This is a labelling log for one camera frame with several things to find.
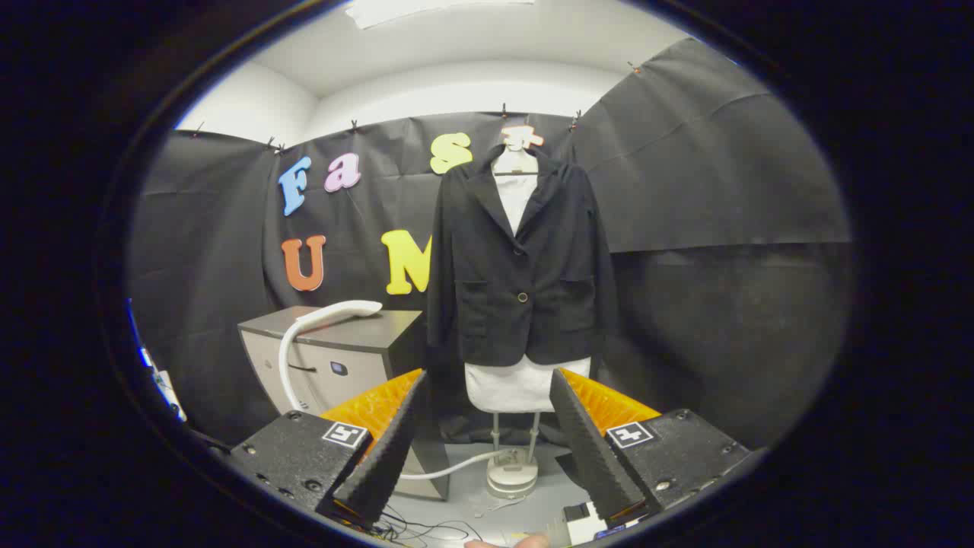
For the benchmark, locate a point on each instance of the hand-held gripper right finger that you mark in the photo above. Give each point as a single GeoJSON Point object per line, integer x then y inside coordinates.
{"type": "Point", "coordinates": [601, 472]}

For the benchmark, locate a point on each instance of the white ceiling light panel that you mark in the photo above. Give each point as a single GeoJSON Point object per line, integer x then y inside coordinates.
{"type": "Point", "coordinates": [396, 11]}

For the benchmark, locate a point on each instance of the white and blue clutter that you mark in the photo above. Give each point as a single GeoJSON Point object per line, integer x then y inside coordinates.
{"type": "Point", "coordinates": [163, 384]}

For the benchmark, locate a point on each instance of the grey cabinet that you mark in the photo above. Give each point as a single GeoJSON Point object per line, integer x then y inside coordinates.
{"type": "Point", "coordinates": [373, 327]}

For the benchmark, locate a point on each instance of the small white box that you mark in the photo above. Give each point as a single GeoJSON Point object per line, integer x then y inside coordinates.
{"type": "Point", "coordinates": [587, 525]}

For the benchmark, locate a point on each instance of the black blazer jacket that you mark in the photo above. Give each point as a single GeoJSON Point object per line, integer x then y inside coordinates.
{"type": "Point", "coordinates": [487, 289]}

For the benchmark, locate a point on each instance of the white mannequin torso on stand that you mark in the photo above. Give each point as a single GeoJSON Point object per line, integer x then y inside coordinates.
{"type": "Point", "coordinates": [517, 388]}

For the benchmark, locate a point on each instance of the black backdrop cloth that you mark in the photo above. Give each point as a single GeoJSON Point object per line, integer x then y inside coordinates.
{"type": "Point", "coordinates": [723, 190]}

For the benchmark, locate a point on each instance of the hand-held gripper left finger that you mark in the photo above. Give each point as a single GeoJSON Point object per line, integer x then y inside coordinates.
{"type": "Point", "coordinates": [384, 464]}

